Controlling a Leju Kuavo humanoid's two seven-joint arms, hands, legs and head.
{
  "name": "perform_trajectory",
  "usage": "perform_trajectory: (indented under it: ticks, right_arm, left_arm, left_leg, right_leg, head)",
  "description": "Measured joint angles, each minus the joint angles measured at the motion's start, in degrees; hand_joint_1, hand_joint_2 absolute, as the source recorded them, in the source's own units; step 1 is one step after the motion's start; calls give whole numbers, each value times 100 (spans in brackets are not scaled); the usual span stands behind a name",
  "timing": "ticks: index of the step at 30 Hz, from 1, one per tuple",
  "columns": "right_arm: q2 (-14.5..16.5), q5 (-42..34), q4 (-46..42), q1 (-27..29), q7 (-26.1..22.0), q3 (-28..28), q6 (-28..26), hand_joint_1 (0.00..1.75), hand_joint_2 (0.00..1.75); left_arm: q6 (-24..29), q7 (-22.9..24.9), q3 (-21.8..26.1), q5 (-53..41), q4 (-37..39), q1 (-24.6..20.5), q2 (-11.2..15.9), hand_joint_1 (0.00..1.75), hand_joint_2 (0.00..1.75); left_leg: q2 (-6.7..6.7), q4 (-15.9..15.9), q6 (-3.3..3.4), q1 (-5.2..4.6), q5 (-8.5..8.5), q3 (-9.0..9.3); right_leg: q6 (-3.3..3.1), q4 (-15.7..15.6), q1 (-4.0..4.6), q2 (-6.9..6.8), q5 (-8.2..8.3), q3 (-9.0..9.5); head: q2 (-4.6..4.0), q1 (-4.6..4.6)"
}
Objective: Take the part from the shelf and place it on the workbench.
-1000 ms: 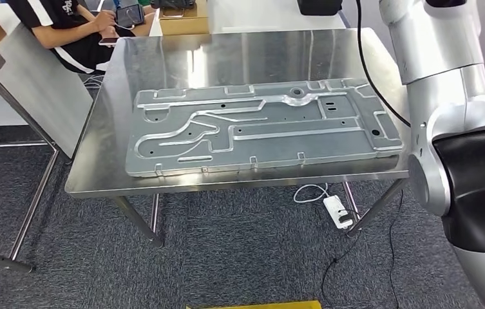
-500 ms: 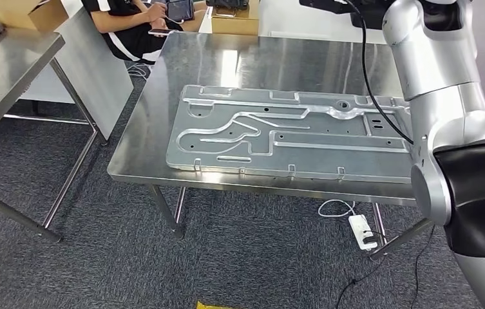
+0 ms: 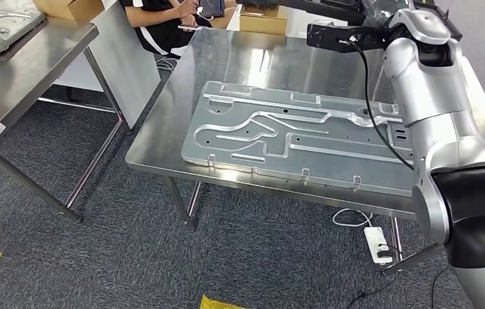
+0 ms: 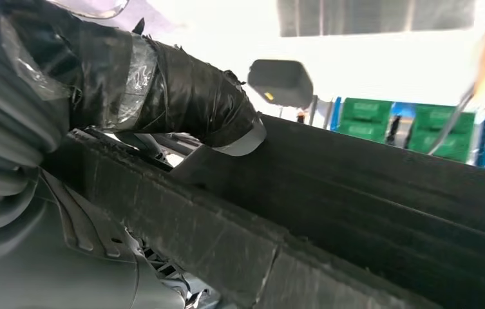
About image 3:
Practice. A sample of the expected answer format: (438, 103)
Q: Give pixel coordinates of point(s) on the closed cardboard box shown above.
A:
(263, 25)

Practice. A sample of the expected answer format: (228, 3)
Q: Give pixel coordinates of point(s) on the open cardboard box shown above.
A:
(71, 8)

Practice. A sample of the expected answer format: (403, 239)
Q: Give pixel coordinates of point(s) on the white desk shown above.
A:
(302, 23)

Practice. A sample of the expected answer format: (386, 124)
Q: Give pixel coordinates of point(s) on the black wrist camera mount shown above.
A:
(327, 38)

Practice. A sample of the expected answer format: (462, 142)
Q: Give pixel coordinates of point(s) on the white power strip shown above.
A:
(374, 243)

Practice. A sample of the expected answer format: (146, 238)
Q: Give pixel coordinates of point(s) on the stainless steel side table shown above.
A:
(20, 76)

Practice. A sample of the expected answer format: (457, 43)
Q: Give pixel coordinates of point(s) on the phone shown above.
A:
(189, 27)

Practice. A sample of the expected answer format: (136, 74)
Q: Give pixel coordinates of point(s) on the dark tablet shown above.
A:
(212, 7)

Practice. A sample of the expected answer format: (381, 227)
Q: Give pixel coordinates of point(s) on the person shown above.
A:
(157, 30)

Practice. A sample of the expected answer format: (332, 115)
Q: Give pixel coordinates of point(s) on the large stamped metal panel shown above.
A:
(332, 166)

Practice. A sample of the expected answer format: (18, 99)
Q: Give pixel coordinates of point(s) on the stainless steel workbench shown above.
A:
(246, 59)

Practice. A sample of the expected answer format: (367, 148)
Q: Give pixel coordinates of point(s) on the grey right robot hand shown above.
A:
(385, 13)

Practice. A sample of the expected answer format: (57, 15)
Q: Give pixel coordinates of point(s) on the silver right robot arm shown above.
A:
(430, 94)

